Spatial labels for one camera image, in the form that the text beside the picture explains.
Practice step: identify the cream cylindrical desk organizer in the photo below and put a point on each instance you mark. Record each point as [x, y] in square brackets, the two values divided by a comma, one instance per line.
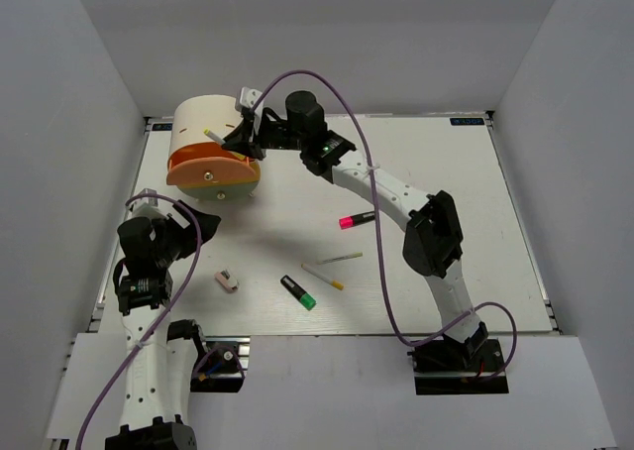
[197, 166]

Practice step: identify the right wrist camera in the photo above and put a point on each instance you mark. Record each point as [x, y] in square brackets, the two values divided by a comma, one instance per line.
[247, 99]

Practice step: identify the white pen light-yellow cap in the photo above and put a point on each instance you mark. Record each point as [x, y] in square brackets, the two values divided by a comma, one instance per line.
[220, 141]

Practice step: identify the blue logo sticker right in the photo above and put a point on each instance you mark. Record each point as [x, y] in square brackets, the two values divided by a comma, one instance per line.
[467, 121]

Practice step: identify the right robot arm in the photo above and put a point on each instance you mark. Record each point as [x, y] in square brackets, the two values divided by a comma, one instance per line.
[432, 231]

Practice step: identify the pink cap black highlighter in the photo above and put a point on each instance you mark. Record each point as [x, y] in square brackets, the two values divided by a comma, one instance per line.
[356, 220]

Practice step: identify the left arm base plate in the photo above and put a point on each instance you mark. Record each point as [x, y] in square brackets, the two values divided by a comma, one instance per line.
[224, 371]

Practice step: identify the white pen pale cap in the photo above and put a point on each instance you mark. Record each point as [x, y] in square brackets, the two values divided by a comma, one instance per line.
[340, 258]

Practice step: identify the white pen yellow cap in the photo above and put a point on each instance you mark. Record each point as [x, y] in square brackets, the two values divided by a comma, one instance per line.
[322, 277]

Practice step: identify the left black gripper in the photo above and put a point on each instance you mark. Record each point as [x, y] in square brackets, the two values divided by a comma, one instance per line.
[210, 225]

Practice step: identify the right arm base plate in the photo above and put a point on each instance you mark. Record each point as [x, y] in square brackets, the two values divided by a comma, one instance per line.
[440, 370]

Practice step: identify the blue logo sticker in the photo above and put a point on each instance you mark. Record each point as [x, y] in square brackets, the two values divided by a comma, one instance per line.
[467, 121]
[162, 126]

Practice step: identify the blue logo sticker left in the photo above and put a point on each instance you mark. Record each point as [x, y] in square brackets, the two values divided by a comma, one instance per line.
[162, 126]

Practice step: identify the green cap black highlighter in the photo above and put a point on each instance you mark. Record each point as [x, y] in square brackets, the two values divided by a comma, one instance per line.
[298, 292]

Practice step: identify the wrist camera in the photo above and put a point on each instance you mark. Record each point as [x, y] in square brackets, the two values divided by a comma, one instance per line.
[247, 99]
[145, 204]

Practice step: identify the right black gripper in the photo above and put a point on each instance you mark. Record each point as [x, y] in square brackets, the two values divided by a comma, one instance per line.
[241, 140]

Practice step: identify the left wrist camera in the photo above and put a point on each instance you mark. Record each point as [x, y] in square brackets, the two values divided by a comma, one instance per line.
[145, 204]

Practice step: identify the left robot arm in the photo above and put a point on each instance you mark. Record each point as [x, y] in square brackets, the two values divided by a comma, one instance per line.
[161, 352]

